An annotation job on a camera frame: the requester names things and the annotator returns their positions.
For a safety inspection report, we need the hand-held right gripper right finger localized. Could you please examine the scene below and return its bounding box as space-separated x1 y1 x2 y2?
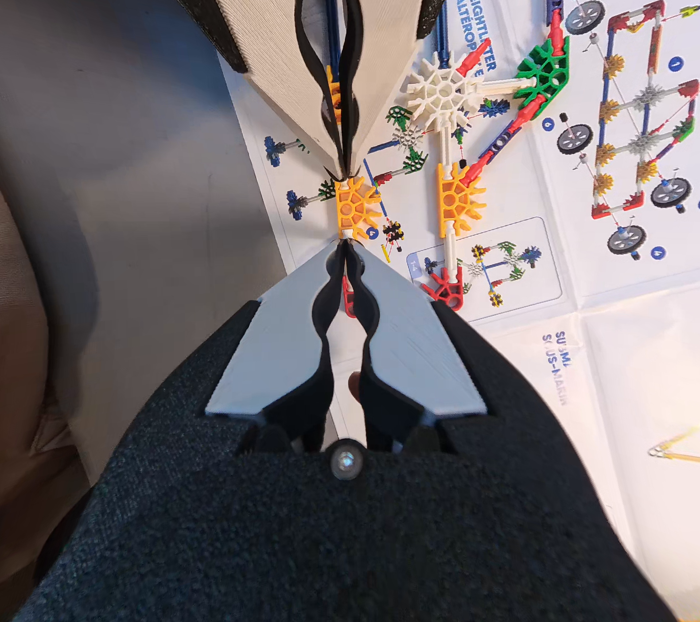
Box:
348 244 490 446

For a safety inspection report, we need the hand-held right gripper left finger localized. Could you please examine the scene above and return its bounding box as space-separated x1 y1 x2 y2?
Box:
205 242 346 448

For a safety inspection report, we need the colourful rod connector toy model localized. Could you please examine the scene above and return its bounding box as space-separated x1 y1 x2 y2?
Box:
315 0 573 314

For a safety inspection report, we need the toy building instruction sheet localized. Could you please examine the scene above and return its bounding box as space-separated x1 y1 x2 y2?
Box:
219 0 700 622

